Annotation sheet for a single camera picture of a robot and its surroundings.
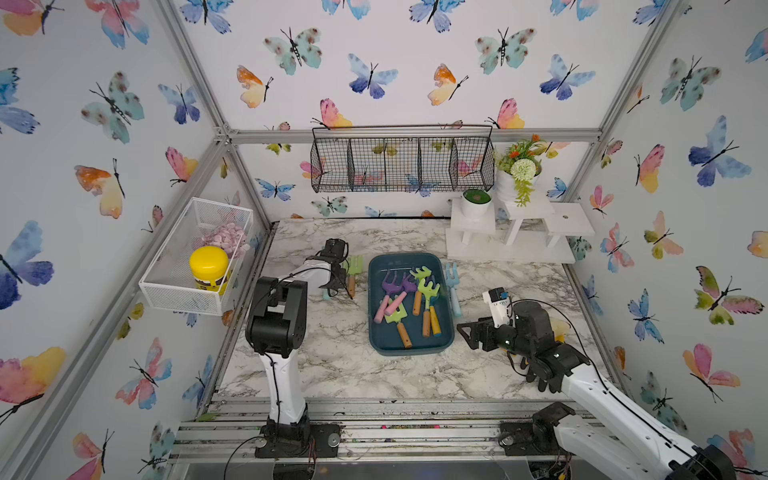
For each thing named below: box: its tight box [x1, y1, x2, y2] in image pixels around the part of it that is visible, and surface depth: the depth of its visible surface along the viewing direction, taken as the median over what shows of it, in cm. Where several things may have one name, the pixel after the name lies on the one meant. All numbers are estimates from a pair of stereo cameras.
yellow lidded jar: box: [189, 245, 229, 295], surface depth 65 cm
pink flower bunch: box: [200, 222, 251, 259], surface depth 71 cm
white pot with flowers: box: [495, 134, 547, 207], surface depth 87 cm
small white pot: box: [461, 188, 493, 217], surface depth 98 cm
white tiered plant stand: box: [446, 198, 595, 265], surface depth 113 cm
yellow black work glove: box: [520, 354, 574, 394], surface depth 58 cm
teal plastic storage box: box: [368, 253, 453, 356], surface depth 95 cm
